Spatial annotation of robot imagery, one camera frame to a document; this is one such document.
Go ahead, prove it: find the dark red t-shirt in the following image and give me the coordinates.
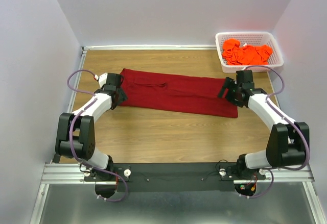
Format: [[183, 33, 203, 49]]
[[121, 68, 238, 118]]

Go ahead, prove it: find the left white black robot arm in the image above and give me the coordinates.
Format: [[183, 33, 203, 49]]
[[55, 69, 127, 181]]

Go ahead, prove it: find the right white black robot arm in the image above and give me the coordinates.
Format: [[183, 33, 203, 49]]
[[218, 69, 310, 179]]

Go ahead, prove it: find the orange t-shirt in basket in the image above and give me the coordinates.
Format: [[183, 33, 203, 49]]
[[222, 39, 273, 65]]

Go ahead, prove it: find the white plastic laundry basket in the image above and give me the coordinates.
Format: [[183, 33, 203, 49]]
[[215, 32, 284, 73]]

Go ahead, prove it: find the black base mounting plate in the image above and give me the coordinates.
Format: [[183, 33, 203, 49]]
[[84, 160, 266, 197]]

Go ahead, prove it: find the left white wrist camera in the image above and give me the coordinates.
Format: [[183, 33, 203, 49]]
[[94, 73, 108, 87]]

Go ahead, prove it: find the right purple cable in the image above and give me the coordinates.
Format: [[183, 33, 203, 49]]
[[239, 65, 310, 199]]

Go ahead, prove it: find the purple cable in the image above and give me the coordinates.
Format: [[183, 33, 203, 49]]
[[66, 69, 128, 202], [239, 65, 310, 199]]

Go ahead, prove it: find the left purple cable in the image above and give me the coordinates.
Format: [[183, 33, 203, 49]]
[[66, 69, 128, 202]]

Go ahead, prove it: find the aluminium right side rail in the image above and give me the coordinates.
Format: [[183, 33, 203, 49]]
[[267, 71, 298, 161]]

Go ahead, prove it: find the aluminium rail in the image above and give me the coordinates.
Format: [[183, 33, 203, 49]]
[[52, 46, 87, 163], [83, 44, 216, 51], [267, 71, 298, 161], [41, 163, 314, 184]]

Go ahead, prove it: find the aluminium left side rail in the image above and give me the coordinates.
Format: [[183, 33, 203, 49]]
[[52, 46, 87, 163]]

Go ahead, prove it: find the aluminium back rail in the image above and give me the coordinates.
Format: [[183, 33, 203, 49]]
[[83, 44, 216, 51]]

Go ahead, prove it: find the aluminium front rail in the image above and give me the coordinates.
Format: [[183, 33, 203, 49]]
[[41, 163, 314, 184]]

